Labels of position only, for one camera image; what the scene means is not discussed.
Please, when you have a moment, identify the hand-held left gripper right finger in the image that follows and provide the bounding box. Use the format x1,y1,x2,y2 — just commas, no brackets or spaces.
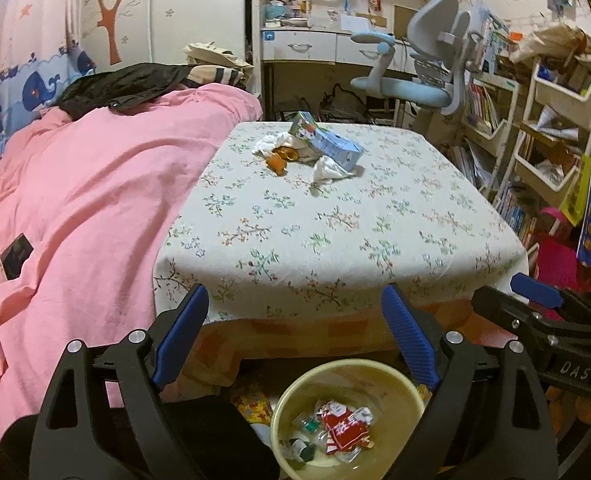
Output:
380,282,559,480

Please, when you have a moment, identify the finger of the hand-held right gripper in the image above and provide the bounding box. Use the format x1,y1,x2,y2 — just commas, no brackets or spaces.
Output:
470,285,591,357
510,272,565,309

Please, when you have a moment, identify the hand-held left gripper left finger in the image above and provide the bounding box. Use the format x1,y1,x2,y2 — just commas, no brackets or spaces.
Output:
28,282,211,480

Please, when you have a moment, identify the cream round waste bin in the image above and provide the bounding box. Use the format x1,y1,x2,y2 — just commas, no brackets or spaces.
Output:
270,359,426,480

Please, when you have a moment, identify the red snack packet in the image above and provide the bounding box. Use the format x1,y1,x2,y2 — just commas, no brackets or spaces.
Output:
315,400,376,456

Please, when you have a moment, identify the clear plastic bottle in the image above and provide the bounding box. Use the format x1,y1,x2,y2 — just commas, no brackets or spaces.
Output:
288,410,363,465

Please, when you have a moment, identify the blue drink carton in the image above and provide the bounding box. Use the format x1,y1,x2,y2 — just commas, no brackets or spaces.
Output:
288,111,365,171

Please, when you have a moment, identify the red bag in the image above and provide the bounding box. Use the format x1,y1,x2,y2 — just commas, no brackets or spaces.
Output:
528,207,591,321

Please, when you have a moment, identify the yellow patterned cloth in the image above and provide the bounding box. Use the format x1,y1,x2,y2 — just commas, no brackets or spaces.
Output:
231,382,278,428

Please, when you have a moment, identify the yellow paper bag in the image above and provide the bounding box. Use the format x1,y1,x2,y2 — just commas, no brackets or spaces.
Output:
560,155,591,227

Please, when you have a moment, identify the white storage cart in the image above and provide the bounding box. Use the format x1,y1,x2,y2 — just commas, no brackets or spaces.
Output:
493,25,591,261

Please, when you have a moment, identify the floral tablecloth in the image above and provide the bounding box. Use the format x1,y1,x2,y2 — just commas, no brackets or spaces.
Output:
152,121,530,326

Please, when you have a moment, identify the pink blanket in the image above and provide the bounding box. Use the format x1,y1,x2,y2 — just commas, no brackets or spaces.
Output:
0,82,265,443

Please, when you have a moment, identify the black phone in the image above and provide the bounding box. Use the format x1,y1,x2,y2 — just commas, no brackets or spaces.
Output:
0,232,34,282

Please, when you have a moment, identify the orange peel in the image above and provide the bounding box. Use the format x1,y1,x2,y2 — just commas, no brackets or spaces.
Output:
266,146,296,176

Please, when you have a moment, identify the blue grey desk chair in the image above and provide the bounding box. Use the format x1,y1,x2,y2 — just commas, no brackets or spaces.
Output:
350,0,476,126

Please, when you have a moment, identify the black jacket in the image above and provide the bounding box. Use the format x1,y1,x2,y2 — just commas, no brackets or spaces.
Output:
58,62,198,121

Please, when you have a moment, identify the striped pillow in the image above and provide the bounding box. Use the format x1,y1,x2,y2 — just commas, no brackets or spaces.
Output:
182,64,248,92

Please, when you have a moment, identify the beige canvas bag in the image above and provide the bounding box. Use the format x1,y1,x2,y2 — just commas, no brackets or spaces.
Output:
182,42,253,71

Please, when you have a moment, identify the white desk with drawers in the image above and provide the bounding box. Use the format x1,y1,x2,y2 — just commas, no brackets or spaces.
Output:
260,25,416,126

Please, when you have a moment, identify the white wardrobe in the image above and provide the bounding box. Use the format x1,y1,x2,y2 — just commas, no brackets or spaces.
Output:
78,0,253,68

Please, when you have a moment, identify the light blue container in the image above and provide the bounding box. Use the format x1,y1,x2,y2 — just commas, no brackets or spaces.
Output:
262,2,288,26

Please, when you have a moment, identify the pink whale print curtain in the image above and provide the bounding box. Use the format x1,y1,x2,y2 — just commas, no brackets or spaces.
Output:
0,0,98,186

